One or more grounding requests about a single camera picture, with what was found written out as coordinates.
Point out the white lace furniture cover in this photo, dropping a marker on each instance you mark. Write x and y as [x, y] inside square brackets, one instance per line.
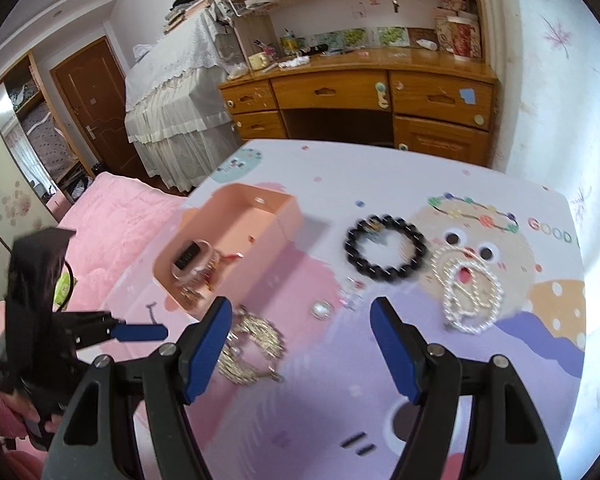
[180, 110]

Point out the white tube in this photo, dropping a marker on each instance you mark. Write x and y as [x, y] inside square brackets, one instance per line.
[426, 45]

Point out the small silver earring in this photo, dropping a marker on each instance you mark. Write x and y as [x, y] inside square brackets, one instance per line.
[352, 292]

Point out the wooden shelf hutch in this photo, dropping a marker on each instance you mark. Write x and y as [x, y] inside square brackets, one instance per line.
[252, 30]

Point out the large floral canister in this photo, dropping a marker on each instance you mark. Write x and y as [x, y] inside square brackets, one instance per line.
[465, 37]

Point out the pink plastic box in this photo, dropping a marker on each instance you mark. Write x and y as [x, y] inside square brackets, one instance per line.
[240, 210]

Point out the cartoon printed tablecloth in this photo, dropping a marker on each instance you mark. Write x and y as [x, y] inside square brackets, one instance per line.
[305, 185]

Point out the jar with pens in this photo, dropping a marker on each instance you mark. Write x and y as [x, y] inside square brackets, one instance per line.
[289, 45]

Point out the black watch clear band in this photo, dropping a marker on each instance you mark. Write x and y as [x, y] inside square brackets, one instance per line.
[187, 255]

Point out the pale green drawer hook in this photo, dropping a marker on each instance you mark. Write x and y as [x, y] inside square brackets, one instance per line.
[381, 94]

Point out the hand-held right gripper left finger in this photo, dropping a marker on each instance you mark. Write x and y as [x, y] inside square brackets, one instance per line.
[206, 355]

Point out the brown wooden door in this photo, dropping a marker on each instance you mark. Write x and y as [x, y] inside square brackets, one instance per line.
[90, 90]

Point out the hanging keys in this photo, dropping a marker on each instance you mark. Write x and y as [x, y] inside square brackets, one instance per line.
[394, 1]

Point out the person's left hand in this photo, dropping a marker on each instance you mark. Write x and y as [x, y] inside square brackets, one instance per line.
[17, 404]

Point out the small floral canister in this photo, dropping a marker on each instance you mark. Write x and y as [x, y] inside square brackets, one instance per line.
[442, 35]

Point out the stack of folded bedding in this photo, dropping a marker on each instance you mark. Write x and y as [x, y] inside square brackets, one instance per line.
[185, 12]

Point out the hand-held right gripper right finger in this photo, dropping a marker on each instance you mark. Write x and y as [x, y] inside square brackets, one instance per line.
[395, 352]

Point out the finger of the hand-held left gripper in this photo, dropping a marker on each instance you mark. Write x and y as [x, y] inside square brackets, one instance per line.
[140, 332]

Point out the wooden desk with drawers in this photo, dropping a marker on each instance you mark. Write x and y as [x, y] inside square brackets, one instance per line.
[330, 91]

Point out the sliding door wardrobe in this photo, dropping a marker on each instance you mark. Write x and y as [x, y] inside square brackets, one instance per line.
[35, 135]

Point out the black remote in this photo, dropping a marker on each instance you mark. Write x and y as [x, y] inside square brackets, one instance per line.
[314, 50]

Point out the pink blanket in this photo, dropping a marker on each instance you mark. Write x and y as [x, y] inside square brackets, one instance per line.
[120, 210]

